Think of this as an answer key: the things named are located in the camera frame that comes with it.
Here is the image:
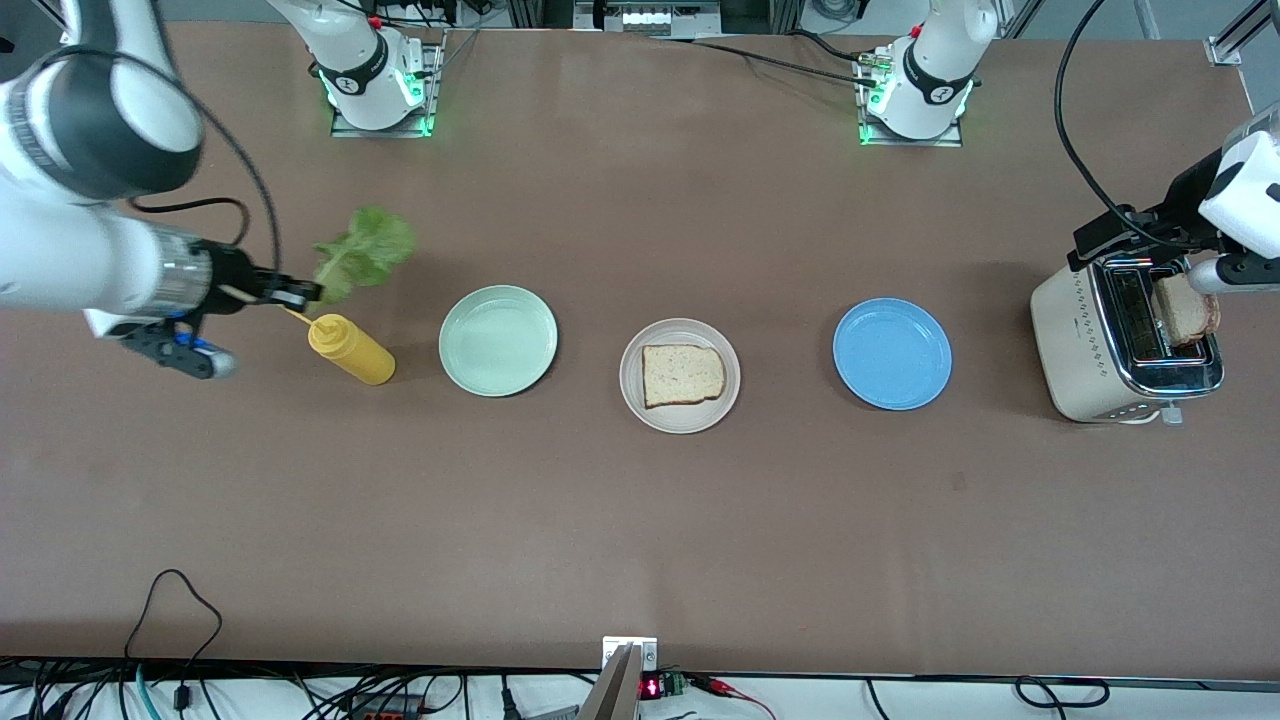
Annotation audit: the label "yellow squeeze bottle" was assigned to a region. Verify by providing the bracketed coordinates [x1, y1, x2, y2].
[283, 305, 398, 387]

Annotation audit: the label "green lettuce leaf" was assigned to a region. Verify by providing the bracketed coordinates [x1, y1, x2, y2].
[311, 204, 418, 307]

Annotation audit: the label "brown bread slice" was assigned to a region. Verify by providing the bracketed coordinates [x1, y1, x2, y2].
[642, 343, 729, 410]
[1150, 272, 1222, 349]

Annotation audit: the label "pale green plate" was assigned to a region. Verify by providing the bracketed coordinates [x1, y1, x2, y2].
[438, 285, 559, 398]

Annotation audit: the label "blue plate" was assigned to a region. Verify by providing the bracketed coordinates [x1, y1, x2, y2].
[832, 297, 953, 412]

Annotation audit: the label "beige plate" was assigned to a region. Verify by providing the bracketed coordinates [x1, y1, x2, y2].
[620, 317, 743, 435]

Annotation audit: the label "cream chrome toaster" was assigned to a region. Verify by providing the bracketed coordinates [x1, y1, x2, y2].
[1030, 250, 1227, 427]

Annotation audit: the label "grey power strip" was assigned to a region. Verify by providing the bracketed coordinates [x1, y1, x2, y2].
[573, 0, 723, 39]

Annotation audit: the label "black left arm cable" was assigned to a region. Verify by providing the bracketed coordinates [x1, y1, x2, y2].
[1052, 0, 1206, 253]

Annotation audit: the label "aluminium frame profile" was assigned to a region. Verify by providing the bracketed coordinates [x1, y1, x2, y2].
[1205, 0, 1280, 68]

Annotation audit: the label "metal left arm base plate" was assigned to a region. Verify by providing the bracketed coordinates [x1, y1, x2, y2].
[855, 50, 967, 150]

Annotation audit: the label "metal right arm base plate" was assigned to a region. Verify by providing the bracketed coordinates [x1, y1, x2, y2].
[330, 30, 447, 140]

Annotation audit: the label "black base cable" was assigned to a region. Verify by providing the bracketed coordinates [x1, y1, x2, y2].
[436, 25, 483, 76]

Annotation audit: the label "thin black looped cable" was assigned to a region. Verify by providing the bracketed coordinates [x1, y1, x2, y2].
[122, 568, 224, 711]

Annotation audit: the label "black cable across table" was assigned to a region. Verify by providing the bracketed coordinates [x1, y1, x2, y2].
[650, 30, 886, 89]

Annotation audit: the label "black coiled cable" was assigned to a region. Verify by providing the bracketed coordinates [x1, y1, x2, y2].
[1014, 676, 1112, 710]

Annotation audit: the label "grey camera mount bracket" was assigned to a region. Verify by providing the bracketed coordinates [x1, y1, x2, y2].
[576, 636, 660, 720]

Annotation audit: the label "red clip wires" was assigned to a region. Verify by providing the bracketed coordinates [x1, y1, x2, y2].
[690, 674, 779, 720]

